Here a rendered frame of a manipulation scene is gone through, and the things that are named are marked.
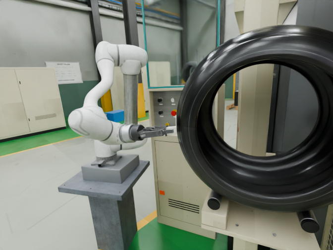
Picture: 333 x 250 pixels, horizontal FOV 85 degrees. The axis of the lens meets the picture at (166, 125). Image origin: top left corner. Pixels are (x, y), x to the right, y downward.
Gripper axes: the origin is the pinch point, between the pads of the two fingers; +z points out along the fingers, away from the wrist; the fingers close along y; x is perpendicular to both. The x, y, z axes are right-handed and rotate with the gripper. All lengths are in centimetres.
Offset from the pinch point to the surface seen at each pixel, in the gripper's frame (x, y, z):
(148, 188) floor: 101, 106, -98
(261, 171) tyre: 25.0, 13.9, 31.1
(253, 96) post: -6.5, 25.8, 30.8
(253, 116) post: 2.8, 25.8, 30.1
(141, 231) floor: 105, 45, -71
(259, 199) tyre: 20.9, -12.4, 29.7
